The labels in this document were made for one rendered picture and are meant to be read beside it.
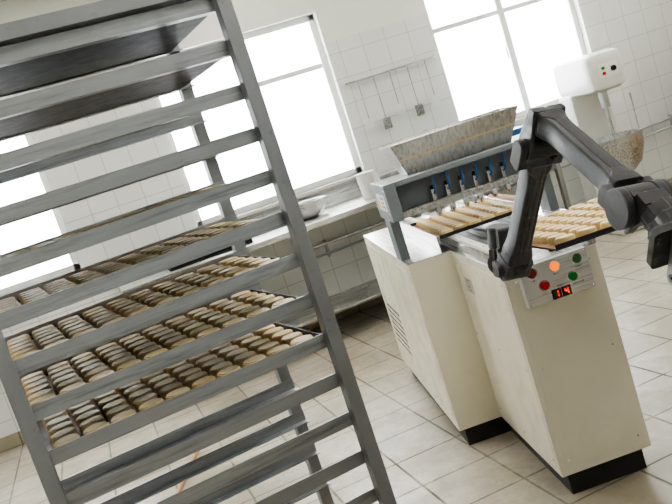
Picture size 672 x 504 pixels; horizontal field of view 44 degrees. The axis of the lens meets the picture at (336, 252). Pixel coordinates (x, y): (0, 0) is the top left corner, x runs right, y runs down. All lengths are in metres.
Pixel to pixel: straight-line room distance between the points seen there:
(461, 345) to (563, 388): 0.71
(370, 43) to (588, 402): 4.42
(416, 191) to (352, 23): 3.48
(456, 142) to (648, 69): 4.73
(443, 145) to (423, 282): 0.57
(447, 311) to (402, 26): 3.85
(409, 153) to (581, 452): 1.34
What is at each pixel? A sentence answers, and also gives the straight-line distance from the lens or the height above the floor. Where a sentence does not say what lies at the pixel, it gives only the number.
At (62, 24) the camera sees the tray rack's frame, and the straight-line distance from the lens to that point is 1.66.
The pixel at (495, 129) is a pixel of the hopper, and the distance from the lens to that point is 3.59.
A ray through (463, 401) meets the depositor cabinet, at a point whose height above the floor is 0.21.
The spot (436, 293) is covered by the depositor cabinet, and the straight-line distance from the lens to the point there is 3.52.
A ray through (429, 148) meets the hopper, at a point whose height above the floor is 1.26.
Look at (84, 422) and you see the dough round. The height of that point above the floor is 1.06.
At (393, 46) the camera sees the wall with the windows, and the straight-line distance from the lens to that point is 6.95.
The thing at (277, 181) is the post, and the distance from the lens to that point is 1.70.
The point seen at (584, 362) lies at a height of 0.45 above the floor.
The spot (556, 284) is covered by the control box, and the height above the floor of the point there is 0.75.
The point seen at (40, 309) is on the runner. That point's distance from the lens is 1.64.
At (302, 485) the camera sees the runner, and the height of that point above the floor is 0.78.
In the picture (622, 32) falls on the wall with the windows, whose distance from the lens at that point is 8.01.
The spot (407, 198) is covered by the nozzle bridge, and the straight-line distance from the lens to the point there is 3.53.
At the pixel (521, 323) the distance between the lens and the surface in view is 2.90.
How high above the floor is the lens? 1.47
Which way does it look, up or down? 8 degrees down
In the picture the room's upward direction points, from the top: 18 degrees counter-clockwise
